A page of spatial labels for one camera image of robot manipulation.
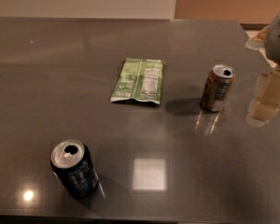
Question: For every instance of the orange soda can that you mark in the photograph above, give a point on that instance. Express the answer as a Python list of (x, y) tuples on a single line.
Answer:
[(217, 87)]

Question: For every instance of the green jalapeno chip bag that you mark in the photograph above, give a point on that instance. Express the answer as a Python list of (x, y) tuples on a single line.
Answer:
[(140, 80)]

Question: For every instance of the dark blue soda can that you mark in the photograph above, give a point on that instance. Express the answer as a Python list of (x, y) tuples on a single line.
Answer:
[(71, 162)]

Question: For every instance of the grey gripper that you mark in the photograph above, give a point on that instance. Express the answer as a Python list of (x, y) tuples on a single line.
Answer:
[(279, 42)]

